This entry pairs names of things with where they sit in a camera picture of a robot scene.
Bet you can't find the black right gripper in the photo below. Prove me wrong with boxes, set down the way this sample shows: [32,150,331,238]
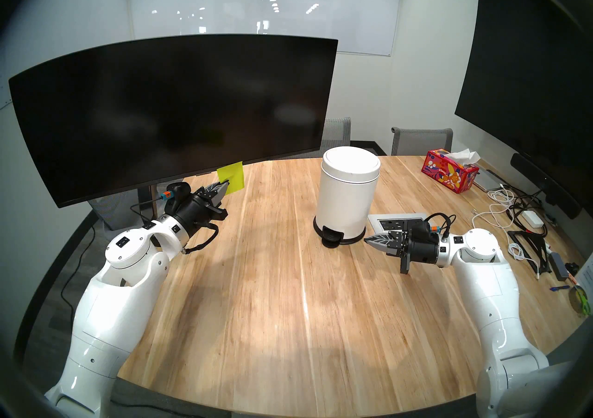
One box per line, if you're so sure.
[364,229,441,275]

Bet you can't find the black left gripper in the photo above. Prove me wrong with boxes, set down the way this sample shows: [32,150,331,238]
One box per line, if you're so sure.
[173,180,231,238]

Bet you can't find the yellow sticky note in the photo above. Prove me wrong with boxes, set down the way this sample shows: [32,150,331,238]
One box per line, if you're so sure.
[217,161,245,195]

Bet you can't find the white pedal trash can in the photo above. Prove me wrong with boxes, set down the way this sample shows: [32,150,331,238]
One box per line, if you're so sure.
[313,146,381,248]

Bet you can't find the curved black monitor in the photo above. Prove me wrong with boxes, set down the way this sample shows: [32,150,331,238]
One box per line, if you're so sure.
[8,34,339,209]

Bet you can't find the white table power outlet box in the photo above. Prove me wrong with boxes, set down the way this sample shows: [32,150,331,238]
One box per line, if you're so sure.
[368,212,429,239]

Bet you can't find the red patterned tissue box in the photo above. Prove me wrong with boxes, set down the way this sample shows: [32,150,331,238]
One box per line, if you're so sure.
[421,148,480,194]

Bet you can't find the grey mesh office chair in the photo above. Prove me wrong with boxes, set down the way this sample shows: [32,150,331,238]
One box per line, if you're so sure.
[391,127,454,157]
[320,117,352,148]

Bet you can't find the silver laptop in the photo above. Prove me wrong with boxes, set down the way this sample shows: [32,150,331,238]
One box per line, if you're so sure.
[473,165,508,192]

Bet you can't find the black folding laptop stand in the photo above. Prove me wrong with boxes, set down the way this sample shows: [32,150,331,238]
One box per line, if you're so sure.
[507,229,554,275]

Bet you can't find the black video sound bar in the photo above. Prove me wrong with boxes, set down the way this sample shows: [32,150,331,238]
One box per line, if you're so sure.
[511,153,582,219]

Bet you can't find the grey adapter hub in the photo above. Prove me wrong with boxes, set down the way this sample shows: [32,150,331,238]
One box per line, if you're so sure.
[549,252,569,281]

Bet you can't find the glass whiteboard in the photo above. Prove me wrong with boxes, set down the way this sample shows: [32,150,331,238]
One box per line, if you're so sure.
[129,0,403,57]

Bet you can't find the white paper sheet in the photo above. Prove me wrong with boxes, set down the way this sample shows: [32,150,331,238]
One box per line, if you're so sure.
[577,255,593,302]

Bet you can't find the tape roll with green scissors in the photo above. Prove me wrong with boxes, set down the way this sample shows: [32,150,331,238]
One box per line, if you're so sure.
[570,285,593,317]

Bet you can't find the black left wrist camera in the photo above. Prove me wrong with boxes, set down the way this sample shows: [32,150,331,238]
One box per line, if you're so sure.
[166,182,192,202]

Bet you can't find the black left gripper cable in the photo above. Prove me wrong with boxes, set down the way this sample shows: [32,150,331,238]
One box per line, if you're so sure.
[183,223,220,255]

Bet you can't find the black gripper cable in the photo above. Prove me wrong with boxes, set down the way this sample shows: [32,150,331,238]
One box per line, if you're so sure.
[425,212,457,240]
[183,223,220,255]

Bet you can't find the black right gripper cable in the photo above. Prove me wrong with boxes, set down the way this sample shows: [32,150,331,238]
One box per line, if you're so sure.
[425,212,457,240]

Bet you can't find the long white cable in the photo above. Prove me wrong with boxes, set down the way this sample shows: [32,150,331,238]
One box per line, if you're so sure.
[470,204,511,237]

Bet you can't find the coiled white cable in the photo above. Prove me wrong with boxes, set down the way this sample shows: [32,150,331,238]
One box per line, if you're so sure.
[507,242,540,281]
[487,186,516,207]

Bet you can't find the tangled black cables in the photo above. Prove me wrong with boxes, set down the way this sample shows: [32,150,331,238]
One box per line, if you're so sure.
[507,185,549,237]

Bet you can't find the black floor cable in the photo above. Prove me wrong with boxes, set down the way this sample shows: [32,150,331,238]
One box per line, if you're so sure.
[60,225,95,357]

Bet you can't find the large black wall display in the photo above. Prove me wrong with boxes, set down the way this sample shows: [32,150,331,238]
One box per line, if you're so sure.
[455,0,593,218]

